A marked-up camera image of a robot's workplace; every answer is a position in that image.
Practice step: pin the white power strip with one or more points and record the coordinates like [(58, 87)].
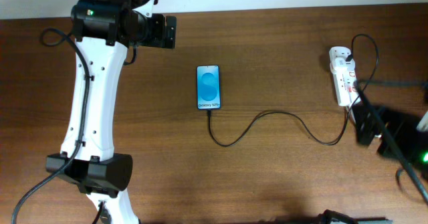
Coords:
[(344, 83)]

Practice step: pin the blue Galaxy smartphone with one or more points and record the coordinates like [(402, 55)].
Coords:
[(208, 88)]

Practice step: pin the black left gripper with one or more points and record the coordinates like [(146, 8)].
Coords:
[(156, 38)]

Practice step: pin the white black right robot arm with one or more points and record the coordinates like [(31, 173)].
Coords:
[(410, 135)]

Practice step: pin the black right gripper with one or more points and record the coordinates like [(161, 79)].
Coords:
[(370, 131)]

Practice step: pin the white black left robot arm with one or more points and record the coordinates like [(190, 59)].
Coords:
[(104, 32)]

